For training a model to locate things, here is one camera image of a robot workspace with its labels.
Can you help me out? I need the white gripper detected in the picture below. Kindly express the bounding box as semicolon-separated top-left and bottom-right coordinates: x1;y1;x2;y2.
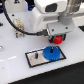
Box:
47;17;76;43

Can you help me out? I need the red gear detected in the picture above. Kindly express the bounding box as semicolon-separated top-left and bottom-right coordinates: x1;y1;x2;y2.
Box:
53;35;63;44

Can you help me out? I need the blue gear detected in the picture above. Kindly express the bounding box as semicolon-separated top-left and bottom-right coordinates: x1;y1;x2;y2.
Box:
43;46;61;61

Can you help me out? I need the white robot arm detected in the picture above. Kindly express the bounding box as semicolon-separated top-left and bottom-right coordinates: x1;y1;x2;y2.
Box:
31;0;84;44

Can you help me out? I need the left metal peg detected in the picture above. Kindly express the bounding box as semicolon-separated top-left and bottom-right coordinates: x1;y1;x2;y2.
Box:
34;52;38;59

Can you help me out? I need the beige connector block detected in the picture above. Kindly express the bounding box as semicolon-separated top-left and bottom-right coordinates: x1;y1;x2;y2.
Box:
13;18;24;37

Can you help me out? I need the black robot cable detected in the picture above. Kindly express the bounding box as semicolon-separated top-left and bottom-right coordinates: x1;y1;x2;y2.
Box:
3;0;49;36

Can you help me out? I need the black peg base plate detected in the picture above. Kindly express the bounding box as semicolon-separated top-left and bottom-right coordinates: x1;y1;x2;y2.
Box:
26;46;66;67

